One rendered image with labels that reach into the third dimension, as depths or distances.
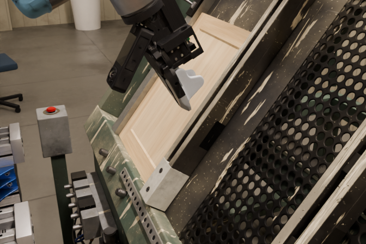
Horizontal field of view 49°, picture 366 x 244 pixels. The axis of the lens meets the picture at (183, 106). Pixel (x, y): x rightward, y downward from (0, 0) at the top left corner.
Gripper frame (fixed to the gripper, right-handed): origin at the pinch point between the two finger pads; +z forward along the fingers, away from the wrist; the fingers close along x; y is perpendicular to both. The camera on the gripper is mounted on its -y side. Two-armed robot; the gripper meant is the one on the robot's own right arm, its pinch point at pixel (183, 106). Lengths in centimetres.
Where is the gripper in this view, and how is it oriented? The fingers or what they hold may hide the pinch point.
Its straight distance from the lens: 73.3
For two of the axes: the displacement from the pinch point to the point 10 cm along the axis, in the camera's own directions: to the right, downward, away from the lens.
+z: 4.3, 7.4, 5.2
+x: -3.9, -3.6, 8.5
